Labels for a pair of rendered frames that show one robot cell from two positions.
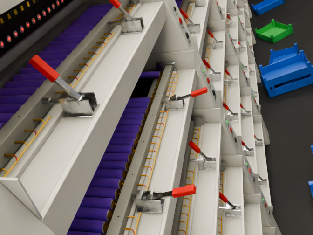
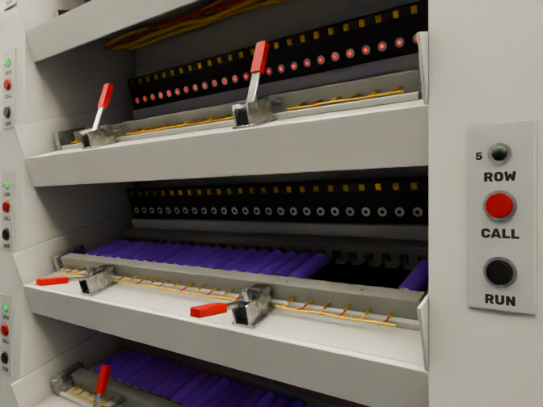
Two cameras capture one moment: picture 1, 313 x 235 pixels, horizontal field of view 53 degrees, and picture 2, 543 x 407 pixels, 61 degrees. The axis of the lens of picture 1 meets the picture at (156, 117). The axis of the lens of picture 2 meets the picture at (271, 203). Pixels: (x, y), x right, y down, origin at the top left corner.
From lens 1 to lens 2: 0.89 m
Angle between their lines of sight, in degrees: 98
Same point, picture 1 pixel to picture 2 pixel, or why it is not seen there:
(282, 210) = not seen: outside the picture
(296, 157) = not seen: outside the picture
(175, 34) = (432, 224)
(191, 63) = (425, 345)
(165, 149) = (162, 300)
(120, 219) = (95, 260)
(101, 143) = (77, 174)
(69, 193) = (41, 168)
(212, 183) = not seen: outside the picture
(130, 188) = (119, 262)
